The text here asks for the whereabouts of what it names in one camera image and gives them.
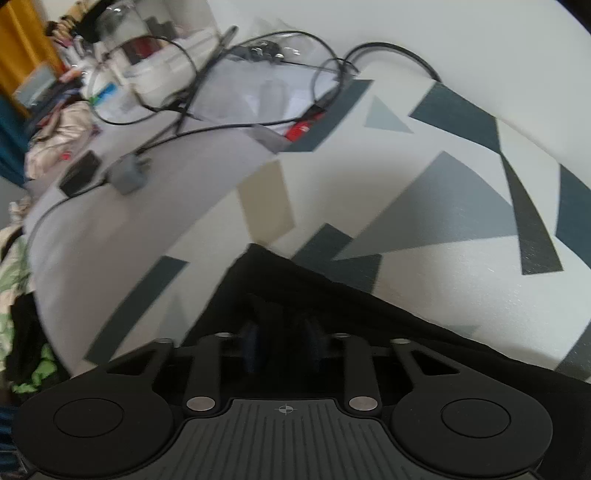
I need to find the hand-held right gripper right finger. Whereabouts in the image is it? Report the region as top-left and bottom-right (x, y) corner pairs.
(303, 322), (461, 415)

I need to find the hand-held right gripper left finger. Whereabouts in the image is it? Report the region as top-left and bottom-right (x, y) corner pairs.
(107, 322), (260, 415)

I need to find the black garment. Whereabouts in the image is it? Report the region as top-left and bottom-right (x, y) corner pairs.
(178, 243), (591, 403)

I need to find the grey power adapter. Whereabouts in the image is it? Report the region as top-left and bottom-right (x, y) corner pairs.
(106, 154), (153, 195)

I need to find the red packet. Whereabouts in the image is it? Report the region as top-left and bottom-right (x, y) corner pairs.
(283, 117), (325, 142)

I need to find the geometric patterned tablecloth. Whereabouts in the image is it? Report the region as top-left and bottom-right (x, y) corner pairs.
(23, 60), (591, 385)

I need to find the dark garment with green stripe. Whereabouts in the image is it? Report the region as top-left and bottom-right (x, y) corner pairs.
(8, 291), (52, 385)

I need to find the black charger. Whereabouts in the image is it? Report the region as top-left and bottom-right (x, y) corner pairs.
(58, 150), (103, 198)

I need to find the green white cloth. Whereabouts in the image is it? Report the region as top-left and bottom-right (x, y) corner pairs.
(0, 234), (57, 394)

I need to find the clear plastic bag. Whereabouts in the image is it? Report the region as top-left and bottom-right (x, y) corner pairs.
(184, 43), (362, 136)

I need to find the white container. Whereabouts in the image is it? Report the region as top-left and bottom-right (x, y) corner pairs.
(121, 44), (195, 108)

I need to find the cream fabric bag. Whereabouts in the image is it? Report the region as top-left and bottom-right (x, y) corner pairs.
(25, 100), (96, 182)

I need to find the clear jar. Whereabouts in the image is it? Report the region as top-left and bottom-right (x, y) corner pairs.
(94, 0), (145, 62)

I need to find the orange wooden panel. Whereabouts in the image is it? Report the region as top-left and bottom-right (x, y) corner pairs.
(0, 0), (64, 117)

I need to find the thin black cable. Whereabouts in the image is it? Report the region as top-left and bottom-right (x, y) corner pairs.
(87, 30), (345, 154)

